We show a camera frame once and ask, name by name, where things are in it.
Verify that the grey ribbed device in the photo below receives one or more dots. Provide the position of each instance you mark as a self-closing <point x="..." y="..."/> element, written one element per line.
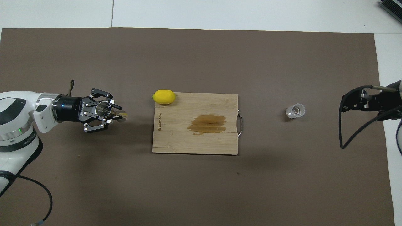
<point x="392" y="5"/>

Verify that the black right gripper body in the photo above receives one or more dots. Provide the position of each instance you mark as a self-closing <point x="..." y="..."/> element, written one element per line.
<point x="388" y="105"/>

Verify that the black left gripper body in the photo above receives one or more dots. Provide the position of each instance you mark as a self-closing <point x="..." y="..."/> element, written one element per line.
<point x="72" y="109"/>

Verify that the small clear glass cup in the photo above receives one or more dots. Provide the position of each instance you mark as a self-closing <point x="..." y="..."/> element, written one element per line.
<point x="295" y="110"/>

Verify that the yellow lemon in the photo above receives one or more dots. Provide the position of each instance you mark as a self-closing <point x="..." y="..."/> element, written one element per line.
<point x="163" y="96"/>

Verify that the brown table mat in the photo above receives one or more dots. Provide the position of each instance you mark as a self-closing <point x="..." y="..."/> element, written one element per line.
<point x="201" y="188"/>

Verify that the steel double jigger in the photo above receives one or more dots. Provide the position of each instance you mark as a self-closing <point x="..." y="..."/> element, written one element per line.
<point x="103" y="110"/>

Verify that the wooden cutting board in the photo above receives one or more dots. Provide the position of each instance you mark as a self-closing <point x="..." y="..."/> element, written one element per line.
<point x="176" y="138"/>

